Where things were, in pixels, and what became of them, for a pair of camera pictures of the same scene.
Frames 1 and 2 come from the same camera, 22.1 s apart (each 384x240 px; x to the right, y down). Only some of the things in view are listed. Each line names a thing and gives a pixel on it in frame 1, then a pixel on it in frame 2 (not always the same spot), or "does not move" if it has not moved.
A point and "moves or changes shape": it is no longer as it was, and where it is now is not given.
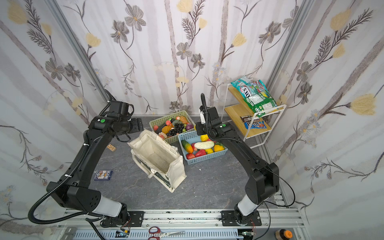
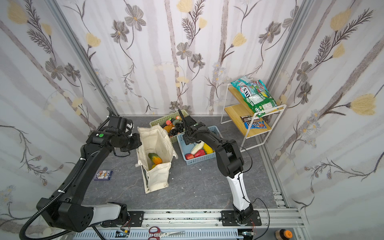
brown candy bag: [249, 118] does not move
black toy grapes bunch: [178, 128] does not move
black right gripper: [199, 128] → [189, 127]
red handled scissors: [155, 232] does not move
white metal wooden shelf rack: [253, 128] does not move
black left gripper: [139, 124] → [133, 142]
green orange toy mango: [187, 146] → [155, 158]
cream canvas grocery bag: [158, 158] moves or changes shape
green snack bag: [256, 95] does not move
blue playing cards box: [102, 175] does not move
